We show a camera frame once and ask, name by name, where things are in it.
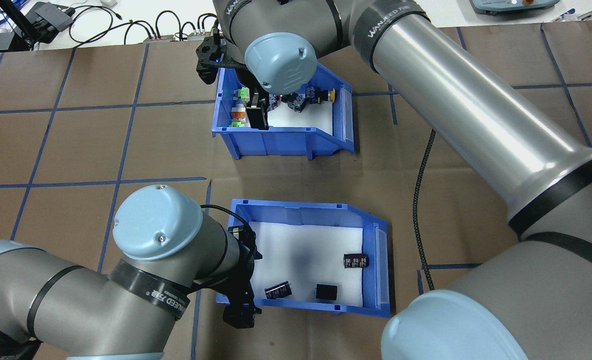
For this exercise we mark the yellow push button switch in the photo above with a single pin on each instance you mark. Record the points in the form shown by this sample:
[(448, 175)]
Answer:
[(313, 94)]

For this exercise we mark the black printed cylindrical capacitor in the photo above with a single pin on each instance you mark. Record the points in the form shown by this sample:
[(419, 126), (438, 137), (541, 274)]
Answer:
[(278, 290), (356, 261)]

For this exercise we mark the green and grey switch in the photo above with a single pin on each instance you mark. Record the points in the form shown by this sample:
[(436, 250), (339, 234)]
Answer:
[(237, 123)]

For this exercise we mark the light blue teach pendant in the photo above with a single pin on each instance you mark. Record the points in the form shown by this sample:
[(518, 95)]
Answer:
[(511, 6)]

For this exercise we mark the green and white switch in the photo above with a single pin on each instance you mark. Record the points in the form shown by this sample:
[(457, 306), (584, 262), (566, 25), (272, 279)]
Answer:
[(242, 93)]

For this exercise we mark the black power box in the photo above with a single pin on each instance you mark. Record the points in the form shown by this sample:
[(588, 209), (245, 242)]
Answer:
[(48, 20)]

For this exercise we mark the black blue switch component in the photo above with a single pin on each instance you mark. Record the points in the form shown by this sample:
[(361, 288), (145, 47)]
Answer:
[(296, 102)]

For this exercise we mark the dark brown plain capacitor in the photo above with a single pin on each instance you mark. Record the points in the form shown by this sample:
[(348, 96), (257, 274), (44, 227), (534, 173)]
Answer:
[(327, 292)]

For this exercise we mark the blue plastic storage bin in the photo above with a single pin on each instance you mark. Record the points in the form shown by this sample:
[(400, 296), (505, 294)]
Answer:
[(285, 142), (301, 212)]

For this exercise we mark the red mushroom push button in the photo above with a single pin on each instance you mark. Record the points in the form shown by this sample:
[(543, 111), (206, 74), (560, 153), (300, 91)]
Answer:
[(273, 101)]

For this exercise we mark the black stand bar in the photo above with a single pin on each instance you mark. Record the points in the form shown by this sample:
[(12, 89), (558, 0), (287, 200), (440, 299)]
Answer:
[(18, 22)]

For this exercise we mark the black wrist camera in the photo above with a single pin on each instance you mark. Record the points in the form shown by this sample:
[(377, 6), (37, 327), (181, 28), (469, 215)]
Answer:
[(208, 55)]

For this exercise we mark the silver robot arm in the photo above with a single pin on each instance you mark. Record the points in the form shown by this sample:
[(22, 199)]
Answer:
[(75, 300), (476, 110)]

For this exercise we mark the orange and grey switch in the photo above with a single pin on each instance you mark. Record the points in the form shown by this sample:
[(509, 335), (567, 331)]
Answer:
[(238, 114)]

